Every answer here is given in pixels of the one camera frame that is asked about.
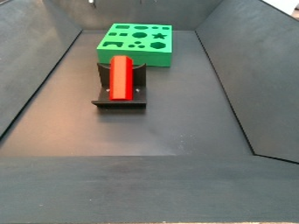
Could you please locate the red hexagonal prism block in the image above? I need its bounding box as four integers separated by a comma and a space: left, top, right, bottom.
109, 55, 133, 101

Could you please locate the green shape sorter board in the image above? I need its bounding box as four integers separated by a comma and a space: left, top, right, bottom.
97, 24, 173, 67

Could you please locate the black curved holder stand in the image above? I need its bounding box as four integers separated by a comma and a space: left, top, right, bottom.
92, 62, 146, 109

